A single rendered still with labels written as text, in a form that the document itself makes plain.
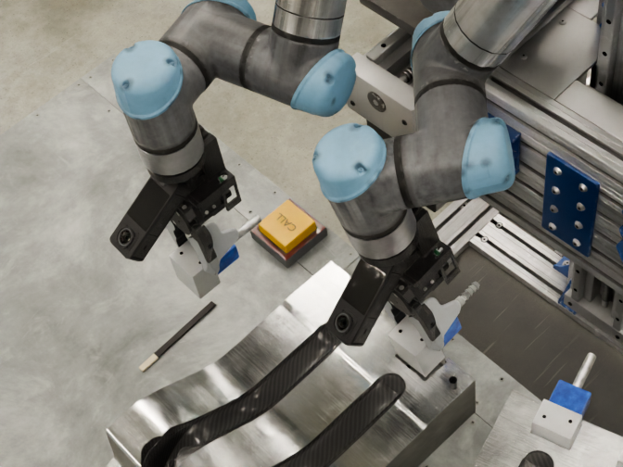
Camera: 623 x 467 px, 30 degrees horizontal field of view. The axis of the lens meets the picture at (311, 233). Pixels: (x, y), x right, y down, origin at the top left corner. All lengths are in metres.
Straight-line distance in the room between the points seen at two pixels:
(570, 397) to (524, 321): 0.82
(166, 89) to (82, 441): 0.56
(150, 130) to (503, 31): 0.39
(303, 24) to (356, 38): 1.84
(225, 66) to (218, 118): 1.65
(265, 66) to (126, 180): 0.61
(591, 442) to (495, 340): 0.83
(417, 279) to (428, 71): 0.24
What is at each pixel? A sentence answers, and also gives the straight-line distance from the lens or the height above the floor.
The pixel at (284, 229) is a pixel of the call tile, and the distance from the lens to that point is 1.66.
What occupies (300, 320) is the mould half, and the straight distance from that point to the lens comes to 1.52.
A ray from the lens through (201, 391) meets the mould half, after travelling 1.47.
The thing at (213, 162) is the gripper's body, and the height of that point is 1.11.
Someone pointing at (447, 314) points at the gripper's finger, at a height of 0.99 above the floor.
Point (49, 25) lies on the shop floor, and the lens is 3.31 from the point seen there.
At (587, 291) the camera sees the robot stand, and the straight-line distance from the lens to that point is 2.12.
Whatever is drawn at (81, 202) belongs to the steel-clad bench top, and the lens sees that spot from 1.82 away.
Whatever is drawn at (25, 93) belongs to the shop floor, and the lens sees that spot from 3.16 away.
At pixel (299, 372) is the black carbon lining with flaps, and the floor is 0.88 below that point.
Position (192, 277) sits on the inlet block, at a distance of 1.50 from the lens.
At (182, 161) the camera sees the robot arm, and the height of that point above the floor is 1.17.
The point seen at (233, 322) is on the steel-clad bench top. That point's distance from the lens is 1.63.
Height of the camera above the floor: 2.18
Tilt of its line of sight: 54 degrees down
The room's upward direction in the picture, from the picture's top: 12 degrees counter-clockwise
